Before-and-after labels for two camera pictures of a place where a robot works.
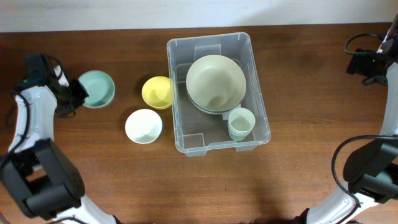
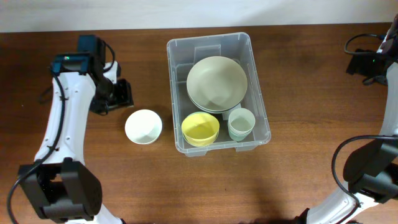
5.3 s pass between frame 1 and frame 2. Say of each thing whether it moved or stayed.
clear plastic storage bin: stayed
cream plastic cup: stayed
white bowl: stayed
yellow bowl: moved
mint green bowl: moved
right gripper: stayed
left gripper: moved
